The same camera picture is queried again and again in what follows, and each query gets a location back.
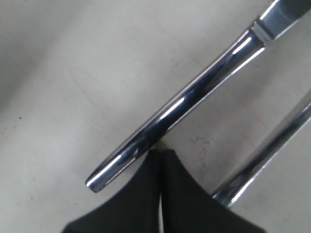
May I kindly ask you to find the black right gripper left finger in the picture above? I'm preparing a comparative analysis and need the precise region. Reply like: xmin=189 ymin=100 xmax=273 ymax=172
xmin=63 ymin=150 xmax=161 ymax=233

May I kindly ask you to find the silver table knife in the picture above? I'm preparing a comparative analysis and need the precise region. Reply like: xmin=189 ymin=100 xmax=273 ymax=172
xmin=85 ymin=0 xmax=311 ymax=193

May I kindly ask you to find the silver fork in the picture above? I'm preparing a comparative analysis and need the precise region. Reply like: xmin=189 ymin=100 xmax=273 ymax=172
xmin=212 ymin=91 xmax=311 ymax=208

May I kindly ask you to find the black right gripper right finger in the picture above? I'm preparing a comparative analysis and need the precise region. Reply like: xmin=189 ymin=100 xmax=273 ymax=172
xmin=161 ymin=150 xmax=265 ymax=233

